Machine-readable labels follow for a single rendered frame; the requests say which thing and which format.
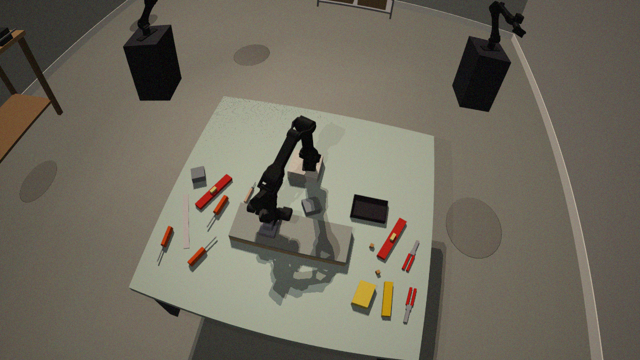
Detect yellow rectangular block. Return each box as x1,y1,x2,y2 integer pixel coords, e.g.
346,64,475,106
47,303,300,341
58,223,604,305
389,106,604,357
351,280,376,310

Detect orange-handled awl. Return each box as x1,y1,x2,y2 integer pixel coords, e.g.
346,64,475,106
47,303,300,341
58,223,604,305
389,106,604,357
188,236,216,267
157,226,173,262
206,195,229,227

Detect red-handled pliers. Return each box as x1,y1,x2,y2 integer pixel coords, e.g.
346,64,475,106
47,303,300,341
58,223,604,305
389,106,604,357
402,240,420,272
403,287,417,323

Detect red rectangular bar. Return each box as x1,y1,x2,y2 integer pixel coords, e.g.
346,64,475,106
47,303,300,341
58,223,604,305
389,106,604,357
195,174,232,210
376,217,406,260

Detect yellow rectangular bar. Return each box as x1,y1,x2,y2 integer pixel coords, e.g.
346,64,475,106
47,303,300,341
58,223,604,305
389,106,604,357
381,281,393,317

